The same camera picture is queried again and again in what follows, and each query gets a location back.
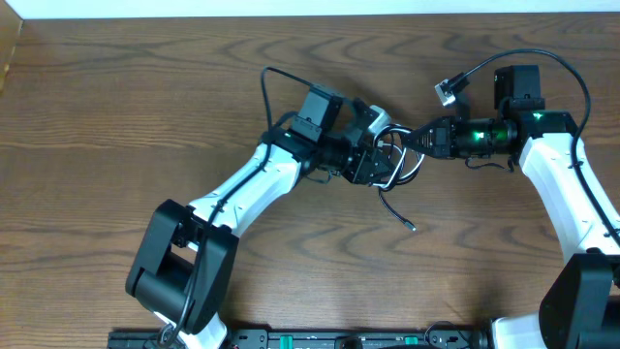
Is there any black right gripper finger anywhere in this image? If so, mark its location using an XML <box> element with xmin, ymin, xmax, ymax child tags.
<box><xmin>400</xmin><ymin>122</ymin><xmax>435</xmax><ymax>141</ymax></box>
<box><xmin>401</xmin><ymin>138</ymin><xmax>431</xmax><ymax>156</ymax></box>

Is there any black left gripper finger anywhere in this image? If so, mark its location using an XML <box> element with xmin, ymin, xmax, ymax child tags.
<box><xmin>360</xmin><ymin>171</ymin><xmax>390</xmax><ymax>185</ymax></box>
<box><xmin>372</xmin><ymin>148</ymin><xmax>394</xmax><ymax>175</ymax></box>

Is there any black usb cable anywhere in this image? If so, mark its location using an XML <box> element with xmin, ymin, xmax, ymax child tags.
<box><xmin>370</xmin><ymin>123</ymin><xmax>426</xmax><ymax>233</ymax></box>

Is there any white usb cable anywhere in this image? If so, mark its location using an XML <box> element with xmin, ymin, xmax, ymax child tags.
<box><xmin>370</xmin><ymin>124</ymin><xmax>425</xmax><ymax>190</ymax></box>

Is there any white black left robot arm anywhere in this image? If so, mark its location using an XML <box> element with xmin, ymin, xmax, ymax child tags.
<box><xmin>125</xmin><ymin>84</ymin><xmax>394</xmax><ymax>348</ymax></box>

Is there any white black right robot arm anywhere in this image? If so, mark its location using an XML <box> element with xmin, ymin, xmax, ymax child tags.
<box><xmin>404</xmin><ymin>65</ymin><xmax>619</xmax><ymax>348</ymax></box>

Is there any brown cardboard panel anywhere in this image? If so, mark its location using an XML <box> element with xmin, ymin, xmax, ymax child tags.
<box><xmin>0</xmin><ymin>0</ymin><xmax>23</xmax><ymax>91</ymax></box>

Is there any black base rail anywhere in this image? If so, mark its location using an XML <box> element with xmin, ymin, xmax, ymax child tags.
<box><xmin>107</xmin><ymin>319</ymin><xmax>490</xmax><ymax>349</ymax></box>

